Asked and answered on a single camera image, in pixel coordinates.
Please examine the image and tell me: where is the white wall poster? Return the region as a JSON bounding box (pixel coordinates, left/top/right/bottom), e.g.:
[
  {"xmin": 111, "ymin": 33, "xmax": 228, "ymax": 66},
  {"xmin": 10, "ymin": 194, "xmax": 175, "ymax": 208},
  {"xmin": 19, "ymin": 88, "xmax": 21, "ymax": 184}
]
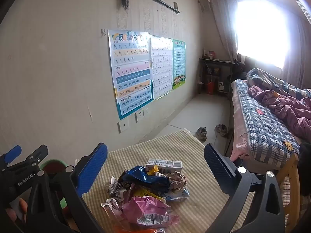
[{"xmin": 149, "ymin": 35, "xmax": 174, "ymax": 100}]

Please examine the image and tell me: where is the bright window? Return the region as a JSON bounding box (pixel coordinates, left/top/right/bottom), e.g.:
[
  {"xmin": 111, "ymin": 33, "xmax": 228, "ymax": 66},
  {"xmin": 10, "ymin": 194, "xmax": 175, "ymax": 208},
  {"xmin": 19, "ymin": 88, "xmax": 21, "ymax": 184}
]
[{"xmin": 236, "ymin": 0, "xmax": 289, "ymax": 68}]

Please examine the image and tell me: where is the white drink carton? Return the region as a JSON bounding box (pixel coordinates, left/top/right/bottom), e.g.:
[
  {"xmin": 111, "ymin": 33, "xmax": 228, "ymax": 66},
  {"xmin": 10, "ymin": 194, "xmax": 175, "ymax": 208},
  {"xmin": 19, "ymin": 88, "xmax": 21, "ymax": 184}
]
[{"xmin": 146, "ymin": 158, "xmax": 183, "ymax": 175}]

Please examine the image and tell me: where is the newspaper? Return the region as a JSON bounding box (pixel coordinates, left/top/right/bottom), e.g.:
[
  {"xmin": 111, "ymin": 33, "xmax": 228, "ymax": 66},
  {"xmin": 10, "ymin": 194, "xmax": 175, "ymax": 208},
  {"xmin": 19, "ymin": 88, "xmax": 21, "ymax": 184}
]
[{"xmin": 168, "ymin": 171, "xmax": 187, "ymax": 190}]

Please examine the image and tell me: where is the purple blanket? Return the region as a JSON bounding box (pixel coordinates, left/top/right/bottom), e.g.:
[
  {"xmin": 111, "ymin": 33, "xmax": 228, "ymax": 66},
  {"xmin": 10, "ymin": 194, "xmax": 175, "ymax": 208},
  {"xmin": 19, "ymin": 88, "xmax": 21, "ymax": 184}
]
[{"xmin": 248, "ymin": 85, "xmax": 311, "ymax": 141}]

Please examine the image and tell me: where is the white wrapper red print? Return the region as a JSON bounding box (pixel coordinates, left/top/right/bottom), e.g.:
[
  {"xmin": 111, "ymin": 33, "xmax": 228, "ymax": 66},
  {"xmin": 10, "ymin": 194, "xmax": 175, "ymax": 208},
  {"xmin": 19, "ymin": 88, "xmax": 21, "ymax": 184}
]
[{"xmin": 101, "ymin": 198, "xmax": 124, "ymax": 214}]

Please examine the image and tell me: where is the tan chair cushion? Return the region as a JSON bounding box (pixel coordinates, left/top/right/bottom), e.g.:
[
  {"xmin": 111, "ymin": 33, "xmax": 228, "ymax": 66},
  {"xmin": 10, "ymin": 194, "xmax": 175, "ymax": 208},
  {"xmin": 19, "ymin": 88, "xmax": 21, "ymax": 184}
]
[{"xmin": 279, "ymin": 175, "xmax": 302, "ymax": 226}]

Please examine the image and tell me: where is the person's left hand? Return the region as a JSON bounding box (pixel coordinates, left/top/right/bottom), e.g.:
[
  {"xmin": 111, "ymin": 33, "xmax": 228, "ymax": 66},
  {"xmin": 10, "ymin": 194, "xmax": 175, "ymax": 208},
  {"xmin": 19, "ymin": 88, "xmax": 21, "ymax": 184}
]
[{"xmin": 5, "ymin": 198, "xmax": 28, "ymax": 224}]

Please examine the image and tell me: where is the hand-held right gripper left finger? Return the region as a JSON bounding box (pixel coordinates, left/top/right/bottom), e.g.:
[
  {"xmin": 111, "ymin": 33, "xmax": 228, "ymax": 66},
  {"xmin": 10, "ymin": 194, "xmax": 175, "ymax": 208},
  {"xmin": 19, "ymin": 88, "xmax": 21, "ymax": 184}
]
[{"xmin": 25, "ymin": 143, "xmax": 108, "ymax": 233}]

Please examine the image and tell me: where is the dark shelf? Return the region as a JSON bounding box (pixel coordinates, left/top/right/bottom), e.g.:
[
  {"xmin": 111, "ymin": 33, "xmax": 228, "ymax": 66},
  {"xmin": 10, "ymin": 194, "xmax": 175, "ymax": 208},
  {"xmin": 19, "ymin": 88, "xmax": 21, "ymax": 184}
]
[{"xmin": 199, "ymin": 58, "xmax": 237, "ymax": 97}]

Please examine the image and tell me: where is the bed with plaid quilt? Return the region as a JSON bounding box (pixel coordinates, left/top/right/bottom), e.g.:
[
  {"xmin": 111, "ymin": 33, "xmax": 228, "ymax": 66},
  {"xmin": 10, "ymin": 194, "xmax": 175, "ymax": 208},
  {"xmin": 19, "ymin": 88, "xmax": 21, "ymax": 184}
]
[{"xmin": 231, "ymin": 79, "xmax": 302, "ymax": 163}]

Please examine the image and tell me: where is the pink bed sheet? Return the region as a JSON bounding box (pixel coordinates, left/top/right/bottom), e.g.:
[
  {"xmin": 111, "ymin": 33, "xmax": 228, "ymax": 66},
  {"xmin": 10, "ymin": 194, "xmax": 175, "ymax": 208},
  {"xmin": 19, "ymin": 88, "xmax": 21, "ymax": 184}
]
[{"xmin": 230, "ymin": 83, "xmax": 251, "ymax": 162}]

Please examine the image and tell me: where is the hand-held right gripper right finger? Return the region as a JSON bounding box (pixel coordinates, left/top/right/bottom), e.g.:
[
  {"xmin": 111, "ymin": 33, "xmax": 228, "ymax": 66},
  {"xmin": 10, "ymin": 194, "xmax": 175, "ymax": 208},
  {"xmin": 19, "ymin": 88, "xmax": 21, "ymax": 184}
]
[{"xmin": 204, "ymin": 144, "xmax": 286, "ymax": 233}]

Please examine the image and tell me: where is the metal wall rail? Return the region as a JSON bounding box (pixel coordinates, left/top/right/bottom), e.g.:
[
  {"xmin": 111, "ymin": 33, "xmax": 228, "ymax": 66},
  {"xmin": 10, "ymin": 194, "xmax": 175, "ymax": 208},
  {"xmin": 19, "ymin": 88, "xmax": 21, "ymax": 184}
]
[{"xmin": 151, "ymin": 0, "xmax": 180, "ymax": 14}]

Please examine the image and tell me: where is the sheer curtain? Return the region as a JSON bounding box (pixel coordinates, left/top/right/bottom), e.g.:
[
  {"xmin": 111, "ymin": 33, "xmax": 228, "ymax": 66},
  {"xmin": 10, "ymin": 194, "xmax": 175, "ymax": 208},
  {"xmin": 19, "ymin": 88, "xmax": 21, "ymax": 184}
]
[{"xmin": 206, "ymin": 0, "xmax": 311, "ymax": 90}]

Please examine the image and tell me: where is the blue bordered wall poster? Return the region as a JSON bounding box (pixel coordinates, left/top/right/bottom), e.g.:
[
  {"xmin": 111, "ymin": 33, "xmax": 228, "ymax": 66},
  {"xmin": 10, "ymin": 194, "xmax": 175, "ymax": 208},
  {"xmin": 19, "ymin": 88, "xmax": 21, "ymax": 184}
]
[{"xmin": 107, "ymin": 29, "xmax": 154, "ymax": 120}]

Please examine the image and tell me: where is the blue snack wrapper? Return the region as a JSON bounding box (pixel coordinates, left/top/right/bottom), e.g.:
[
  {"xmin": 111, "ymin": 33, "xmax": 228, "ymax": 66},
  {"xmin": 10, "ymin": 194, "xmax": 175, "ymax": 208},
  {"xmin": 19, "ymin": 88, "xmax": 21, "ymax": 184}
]
[{"xmin": 119, "ymin": 166, "xmax": 170, "ymax": 195}]

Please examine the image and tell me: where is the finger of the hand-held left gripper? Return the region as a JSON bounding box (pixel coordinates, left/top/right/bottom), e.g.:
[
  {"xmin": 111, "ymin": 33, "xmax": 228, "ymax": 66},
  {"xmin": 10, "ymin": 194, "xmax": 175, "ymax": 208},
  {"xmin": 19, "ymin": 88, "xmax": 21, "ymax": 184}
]
[
  {"xmin": 15, "ymin": 145, "xmax": 48, "ymax": 169},
  {"xmin": 0, "ymin": 145, "xmax": 22, "ymax": 169}
]

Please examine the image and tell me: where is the yellow wrapper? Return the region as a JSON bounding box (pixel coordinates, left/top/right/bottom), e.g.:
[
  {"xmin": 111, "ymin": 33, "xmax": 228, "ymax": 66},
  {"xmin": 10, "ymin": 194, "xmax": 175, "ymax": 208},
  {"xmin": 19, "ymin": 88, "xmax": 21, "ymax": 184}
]
[{"xmin": 147, "ymin": 165, "xmax": 161, "ymax": 176}]

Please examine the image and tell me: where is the orange wrapper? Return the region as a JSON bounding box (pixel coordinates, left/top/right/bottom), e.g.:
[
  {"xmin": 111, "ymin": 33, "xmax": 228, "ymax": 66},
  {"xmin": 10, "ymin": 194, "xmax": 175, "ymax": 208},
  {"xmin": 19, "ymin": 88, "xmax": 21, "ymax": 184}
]
[{"xmin": 117, "ymin": 226, "xmax": 166, "ymax": 233}]

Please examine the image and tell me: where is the white wall plate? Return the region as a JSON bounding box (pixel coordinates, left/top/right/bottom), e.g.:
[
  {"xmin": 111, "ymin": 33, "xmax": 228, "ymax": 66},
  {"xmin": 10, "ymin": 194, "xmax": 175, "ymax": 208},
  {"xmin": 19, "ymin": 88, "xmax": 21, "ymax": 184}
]
[{"xmin": 117, "ymin": 119, "xmax": 130, "ymax": 133}]

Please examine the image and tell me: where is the light blue wrapper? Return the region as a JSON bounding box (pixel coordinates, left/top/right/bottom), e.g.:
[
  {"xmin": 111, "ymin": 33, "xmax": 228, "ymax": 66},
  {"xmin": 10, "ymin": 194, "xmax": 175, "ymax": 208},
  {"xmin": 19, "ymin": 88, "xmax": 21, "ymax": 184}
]
[{"xmin": 168, "ymin": 188, "xmax": 190, "ymax": 201}]

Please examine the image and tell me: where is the pink snack wrapper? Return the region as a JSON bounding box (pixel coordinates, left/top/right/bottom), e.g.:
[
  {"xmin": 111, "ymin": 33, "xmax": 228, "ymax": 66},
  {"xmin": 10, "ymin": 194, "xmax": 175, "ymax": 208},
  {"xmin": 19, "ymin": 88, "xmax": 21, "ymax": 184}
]
[{"xmin": 121, "ymin": 195, "xmax": 179, "ymax": 229}]

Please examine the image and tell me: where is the green wall poster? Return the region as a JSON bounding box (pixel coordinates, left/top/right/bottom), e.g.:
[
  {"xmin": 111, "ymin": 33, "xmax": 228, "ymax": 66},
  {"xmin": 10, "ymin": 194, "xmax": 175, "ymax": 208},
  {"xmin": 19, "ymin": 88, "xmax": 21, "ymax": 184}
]
[{"xmin": 172, "ymin": 39, "xmax": 186, "ymax": 90}]

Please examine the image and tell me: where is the red bin with green rim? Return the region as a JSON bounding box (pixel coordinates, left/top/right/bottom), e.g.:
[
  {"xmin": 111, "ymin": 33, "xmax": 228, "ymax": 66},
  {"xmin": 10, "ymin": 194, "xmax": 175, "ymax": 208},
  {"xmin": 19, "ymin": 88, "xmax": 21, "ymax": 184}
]
[{"xmin": 39, "ymin": 160, "xmax": 71, "ymax": 224}]

